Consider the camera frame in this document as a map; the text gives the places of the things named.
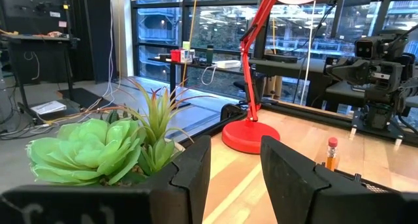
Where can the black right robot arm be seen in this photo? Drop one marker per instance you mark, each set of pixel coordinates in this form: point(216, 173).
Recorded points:
point(379, 114)

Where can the white flat device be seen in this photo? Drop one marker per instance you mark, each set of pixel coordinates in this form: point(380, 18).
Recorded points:
point(228, 64)

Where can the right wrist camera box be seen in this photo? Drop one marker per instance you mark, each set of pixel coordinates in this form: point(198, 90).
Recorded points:
point(364, 49)

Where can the orange pencil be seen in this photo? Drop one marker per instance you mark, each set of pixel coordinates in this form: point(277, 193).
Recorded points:
point(332, 158)

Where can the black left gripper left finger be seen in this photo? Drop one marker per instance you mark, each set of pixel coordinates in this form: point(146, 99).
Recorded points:
point(183, 198)

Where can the black aluminium table frame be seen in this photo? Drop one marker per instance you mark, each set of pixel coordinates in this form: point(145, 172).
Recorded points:
point(307, 113)

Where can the white flat box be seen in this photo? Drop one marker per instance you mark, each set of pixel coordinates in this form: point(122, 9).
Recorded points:
point(49, 107)

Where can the black background table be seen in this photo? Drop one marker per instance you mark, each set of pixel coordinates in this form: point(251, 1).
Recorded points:
point(173, 83)

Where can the green artificial succulent plant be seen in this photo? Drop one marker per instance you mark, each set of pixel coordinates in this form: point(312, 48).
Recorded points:
point(88, 149)

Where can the black floor mat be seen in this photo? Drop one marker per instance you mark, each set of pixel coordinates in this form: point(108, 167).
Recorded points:
point(85, 98)

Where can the small red box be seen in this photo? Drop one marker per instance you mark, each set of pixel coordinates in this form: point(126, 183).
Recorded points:
point(175, 55)

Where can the black side desk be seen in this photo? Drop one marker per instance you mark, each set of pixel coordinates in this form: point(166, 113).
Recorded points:
point(294, 67)

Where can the dark bottle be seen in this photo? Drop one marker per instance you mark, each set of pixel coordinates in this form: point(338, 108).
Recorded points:
point(210, 55)

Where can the red desk lamp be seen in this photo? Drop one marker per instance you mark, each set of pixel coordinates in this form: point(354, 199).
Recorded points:
point(249, 136)

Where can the white triangle-patterned plant pot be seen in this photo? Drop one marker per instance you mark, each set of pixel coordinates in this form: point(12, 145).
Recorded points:
point(178, 147)

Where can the black equipment desk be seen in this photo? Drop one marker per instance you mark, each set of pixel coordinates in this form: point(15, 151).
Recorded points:
point(32, 11)

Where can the black mesh desk organizer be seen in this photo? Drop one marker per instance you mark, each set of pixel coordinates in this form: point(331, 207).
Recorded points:
point(372, 187)

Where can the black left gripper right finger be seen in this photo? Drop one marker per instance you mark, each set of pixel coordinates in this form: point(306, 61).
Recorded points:
point(300, 198)

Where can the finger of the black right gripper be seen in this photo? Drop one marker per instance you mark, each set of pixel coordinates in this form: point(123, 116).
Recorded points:
point(352, 72)

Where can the small white box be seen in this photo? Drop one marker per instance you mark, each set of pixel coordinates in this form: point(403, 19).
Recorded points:
point(187, 55)

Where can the black folding screen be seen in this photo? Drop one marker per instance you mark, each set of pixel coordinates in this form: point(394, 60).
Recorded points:
point(94, 38)

